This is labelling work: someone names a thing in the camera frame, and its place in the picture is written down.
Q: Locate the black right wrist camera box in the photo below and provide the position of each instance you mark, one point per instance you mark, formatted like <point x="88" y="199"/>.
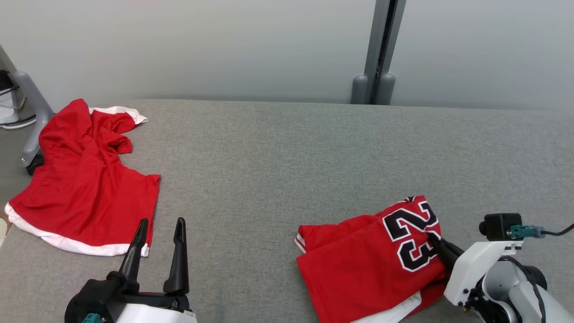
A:
<point x="497" y="226"/>

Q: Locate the grey metal partition post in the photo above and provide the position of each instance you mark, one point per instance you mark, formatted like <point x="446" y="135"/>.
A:
<point x="379" y="45"/>

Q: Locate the red jersey with number 23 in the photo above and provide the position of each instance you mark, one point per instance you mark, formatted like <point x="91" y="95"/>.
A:
<point x="358" y="269"/>

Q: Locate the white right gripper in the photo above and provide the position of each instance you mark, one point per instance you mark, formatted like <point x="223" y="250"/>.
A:
<point x="475" y="264"/>

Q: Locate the black caster wheel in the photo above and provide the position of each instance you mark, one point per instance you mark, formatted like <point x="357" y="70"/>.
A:
<point x="35" y="166"/>

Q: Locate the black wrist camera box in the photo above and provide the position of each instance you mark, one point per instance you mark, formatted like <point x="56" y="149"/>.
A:
<point x="89" y="296"/>
<point x="497" y="226"/>

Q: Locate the grey tubular cart leg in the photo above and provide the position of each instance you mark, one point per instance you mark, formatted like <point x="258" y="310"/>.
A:
<point x="33" y="103"/>

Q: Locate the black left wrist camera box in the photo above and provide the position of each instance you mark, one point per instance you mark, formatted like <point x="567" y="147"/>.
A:
<point x="89" y="296"/>

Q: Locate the red shorts with white hem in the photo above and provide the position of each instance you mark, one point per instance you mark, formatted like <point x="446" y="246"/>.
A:
<point x="85" y="197"/>

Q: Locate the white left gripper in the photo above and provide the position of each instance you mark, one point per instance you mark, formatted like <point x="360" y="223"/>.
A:
<point x="152" y="314"/>

